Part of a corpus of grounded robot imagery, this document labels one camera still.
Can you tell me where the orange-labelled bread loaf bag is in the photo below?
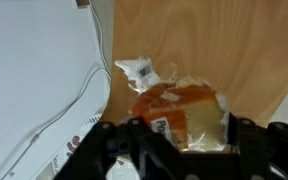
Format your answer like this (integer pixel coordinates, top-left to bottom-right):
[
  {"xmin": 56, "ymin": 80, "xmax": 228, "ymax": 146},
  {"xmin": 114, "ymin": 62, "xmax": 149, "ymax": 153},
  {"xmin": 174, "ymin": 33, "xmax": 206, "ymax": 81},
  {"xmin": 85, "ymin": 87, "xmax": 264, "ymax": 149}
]
[{"xmin": 114, "ymin": 55, "xmax": 231, "ymax": 153}]

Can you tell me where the thin white cable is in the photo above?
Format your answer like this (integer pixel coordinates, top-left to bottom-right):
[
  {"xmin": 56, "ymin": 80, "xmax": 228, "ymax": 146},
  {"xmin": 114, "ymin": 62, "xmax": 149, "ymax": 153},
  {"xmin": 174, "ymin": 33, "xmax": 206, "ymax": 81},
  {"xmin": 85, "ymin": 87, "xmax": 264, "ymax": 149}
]
[{"xmin": 0, "ymin": 0, "xmax": 114, "ymax": 180}]

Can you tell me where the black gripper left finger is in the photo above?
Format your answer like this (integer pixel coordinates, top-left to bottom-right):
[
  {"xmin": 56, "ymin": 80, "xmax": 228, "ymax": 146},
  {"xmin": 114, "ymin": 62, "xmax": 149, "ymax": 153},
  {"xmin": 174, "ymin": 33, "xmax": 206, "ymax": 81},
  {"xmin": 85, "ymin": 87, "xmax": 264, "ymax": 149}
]
[{"xmin": 53, "ymin": 117, "xmax": 188, "ymax": 180}]

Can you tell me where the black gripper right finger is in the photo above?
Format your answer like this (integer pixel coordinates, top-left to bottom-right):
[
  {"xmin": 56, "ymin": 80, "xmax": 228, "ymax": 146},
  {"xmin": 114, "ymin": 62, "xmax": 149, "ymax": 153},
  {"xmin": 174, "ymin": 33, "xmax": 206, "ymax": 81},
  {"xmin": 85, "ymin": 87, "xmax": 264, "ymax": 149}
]
[{"xmin": 227, "ymin": 113, "xmax": 288, "ymax": 180}]

